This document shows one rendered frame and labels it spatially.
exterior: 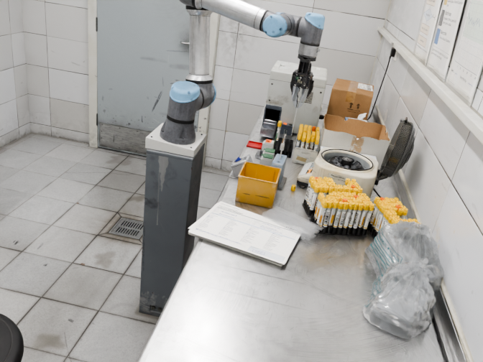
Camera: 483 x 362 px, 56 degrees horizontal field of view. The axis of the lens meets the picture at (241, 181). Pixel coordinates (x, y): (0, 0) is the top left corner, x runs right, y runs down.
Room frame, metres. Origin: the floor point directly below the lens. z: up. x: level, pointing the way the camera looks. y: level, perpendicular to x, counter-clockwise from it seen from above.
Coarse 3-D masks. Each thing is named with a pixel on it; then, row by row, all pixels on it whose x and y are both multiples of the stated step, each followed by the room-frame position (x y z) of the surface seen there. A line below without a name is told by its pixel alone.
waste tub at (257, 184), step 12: (252, 168) 1.50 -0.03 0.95; (264, 168) 1.50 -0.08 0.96; (276, 168) 1.49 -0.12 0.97; (240, 180) 1.38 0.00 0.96; (252, 180) 1.37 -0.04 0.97; (264, 180) 1.37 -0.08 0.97; (276, 180) 1.49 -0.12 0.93; (240, 192) 1.38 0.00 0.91; (252, 192) 1.37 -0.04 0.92; (264, 192) 1.37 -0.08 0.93; (252, 204) 1.37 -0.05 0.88; (264, 204) 1.37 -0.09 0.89
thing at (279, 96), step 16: (288, 64) 2.40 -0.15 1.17; (272, 80) 2.20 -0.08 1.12; (288, 80) 2.19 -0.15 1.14; (320, 80) 2.17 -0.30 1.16; (272, 96) 2.20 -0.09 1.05; (288, 96) 2.19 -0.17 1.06; (320, 96) 2.17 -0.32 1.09; (272, 112) 2.40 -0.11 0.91; (288, 112) 2.19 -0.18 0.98; (304, 112) 2.18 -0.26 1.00; (320, 112) 2.17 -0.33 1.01; (288, 128) 2.16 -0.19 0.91
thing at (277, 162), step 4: (276, 156) 1.60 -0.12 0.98; (284, 156) 1.61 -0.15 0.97; (276, 160) 1.56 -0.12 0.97; (280, 160) 1.57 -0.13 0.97; (284, 160) 1.57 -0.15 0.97; (272, 164) 1.53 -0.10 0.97; (276, 164) 1.53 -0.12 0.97; (280, 164) 1.53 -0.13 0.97; (284, 164) 1.58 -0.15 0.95; (284, 168) 1.60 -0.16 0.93; (280, 172) 1.53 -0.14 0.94; (280, 176) 1.53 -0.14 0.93; (280, 180) 1.56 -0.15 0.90; (284, 180) 1.59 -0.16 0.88; (280, 184) 1.55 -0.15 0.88; (284, 184) 1.57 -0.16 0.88; (280, 188) 1.52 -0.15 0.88
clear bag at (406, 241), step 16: (400, 224) 1.10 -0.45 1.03; (416, 224) 1.07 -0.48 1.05; (384, 240) 1.10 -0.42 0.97; (400, 240) 1.06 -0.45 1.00; (416, 240) 1.04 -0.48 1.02; (432, 240) 1.06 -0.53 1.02; (368, 256) 1.14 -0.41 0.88; (384, 256) 1.06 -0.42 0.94; (400, 256) 1.02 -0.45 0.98; (416, 256) 1.01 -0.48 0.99; (432, 256) 1.01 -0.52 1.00; (432, 272) 1.00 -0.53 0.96
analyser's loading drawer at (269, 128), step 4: (264, 120) 2.13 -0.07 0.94; (268, 120) 2.13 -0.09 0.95; (264, 124) 2.08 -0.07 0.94; (268, 124) 2.08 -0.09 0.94; (272, 124) 2.08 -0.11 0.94; (276, 124) 2.17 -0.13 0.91; (264, 128) 2.03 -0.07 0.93; (268, 128) 2.08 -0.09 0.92; (272, 128) 2.08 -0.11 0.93; (260, 132) 2.03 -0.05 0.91; (264, 132) 2.03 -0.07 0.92; (268, 132) 2.03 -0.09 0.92; (272, 132) 2.02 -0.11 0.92; (268, 136) 2.03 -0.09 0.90; (272, 136) 2.02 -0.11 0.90
